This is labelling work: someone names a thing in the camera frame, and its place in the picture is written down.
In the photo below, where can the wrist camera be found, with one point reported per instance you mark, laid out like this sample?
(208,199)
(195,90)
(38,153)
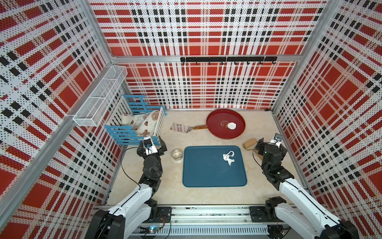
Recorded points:
(277,139)
(149,145)

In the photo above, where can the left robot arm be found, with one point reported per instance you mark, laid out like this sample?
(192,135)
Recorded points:
(121,220)

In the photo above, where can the small glass bowl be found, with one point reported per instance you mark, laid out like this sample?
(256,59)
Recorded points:
(177,154)

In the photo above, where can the wooden rolling pin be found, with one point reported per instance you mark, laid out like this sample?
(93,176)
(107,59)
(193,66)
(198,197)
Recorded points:
(250,146)

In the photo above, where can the doll in patterned cloth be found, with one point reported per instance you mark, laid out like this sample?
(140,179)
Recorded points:
(143,124)

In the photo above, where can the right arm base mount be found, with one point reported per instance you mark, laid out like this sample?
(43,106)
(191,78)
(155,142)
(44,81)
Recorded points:
(266,213)

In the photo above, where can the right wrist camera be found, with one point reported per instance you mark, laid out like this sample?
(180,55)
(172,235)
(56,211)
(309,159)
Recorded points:
(277,139)

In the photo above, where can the teal plastic tray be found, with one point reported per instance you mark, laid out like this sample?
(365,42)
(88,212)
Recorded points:
(204,167)

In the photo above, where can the red round plate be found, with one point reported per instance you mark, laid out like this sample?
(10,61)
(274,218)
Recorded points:
(217,123)

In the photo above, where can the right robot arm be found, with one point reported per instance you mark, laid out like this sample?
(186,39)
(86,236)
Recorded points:
(307,217)

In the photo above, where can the black hook rail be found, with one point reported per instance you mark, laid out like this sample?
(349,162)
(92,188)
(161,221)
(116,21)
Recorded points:
(225,59)

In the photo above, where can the small green circuit board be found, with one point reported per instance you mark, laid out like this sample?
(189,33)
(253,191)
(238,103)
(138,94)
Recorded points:
(149,230)

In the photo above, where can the knife with wooden handle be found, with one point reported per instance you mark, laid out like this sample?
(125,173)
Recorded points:
(185,128)

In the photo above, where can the white dough lump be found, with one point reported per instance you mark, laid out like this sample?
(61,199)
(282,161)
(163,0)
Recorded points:
(228,157)

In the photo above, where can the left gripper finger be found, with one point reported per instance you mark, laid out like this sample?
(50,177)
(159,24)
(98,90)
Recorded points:
(163,147)
(141,150)

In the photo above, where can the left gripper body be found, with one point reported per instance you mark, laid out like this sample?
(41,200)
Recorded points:
(156,154)

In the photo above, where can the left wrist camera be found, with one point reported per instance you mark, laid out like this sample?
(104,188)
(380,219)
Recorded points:
(149,145)

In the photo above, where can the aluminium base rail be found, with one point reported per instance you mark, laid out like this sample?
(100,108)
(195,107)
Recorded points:
(207,217)

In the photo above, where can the round white dough wrapper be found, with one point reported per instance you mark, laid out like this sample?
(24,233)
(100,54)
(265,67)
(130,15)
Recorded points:
(232,125)

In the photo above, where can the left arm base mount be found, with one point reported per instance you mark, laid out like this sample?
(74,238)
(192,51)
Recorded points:
(160,215)

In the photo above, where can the white wire mesh basket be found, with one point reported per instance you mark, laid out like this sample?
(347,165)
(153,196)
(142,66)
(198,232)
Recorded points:
(93,110)

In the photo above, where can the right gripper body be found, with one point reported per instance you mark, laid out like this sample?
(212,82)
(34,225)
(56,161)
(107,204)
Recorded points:
(261,151)

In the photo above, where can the blue white toy crib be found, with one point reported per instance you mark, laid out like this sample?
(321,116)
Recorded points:
(132,105)

